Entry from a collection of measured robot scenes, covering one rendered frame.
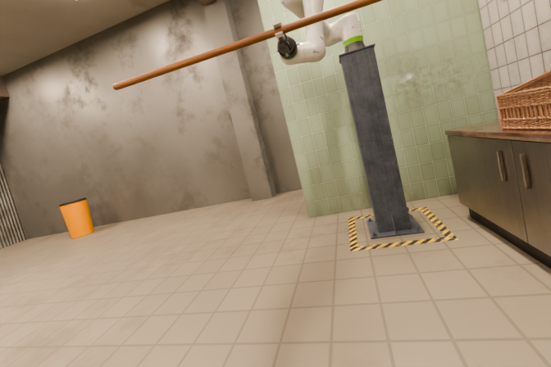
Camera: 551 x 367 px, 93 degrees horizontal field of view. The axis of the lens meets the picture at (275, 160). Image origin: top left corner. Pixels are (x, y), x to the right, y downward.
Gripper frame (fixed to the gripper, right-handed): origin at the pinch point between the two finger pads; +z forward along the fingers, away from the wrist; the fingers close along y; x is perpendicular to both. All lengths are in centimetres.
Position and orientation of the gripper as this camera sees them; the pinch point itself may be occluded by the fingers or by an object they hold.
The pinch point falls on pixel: (279, 31)
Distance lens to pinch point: 115.6
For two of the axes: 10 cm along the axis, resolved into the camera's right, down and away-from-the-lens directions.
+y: 2.4, 9.7, 0.9
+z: -1.8, 1.3, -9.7
